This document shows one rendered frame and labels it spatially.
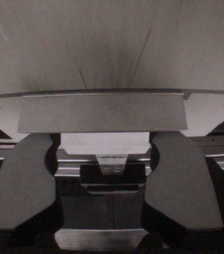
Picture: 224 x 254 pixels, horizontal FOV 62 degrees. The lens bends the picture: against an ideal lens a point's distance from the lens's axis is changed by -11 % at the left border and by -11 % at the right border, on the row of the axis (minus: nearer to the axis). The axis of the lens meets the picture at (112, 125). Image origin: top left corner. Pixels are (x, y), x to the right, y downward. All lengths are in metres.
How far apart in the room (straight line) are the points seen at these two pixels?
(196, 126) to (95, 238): 0.13
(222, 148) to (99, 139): 0.37
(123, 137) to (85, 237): 0.09
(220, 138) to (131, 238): 0.37
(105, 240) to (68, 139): 0.09
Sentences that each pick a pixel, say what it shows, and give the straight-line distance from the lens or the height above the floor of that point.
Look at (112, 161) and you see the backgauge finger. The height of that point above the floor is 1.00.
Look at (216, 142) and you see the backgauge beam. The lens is 0.50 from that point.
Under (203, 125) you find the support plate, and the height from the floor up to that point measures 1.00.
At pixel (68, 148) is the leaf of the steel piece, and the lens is 0.21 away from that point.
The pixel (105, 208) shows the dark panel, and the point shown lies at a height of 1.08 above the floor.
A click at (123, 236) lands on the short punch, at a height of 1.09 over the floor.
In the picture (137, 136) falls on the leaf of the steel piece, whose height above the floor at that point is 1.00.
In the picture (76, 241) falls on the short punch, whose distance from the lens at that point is 0.20.
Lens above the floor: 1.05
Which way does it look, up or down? 21 degrees down
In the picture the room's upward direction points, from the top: 179 degrees clockwise
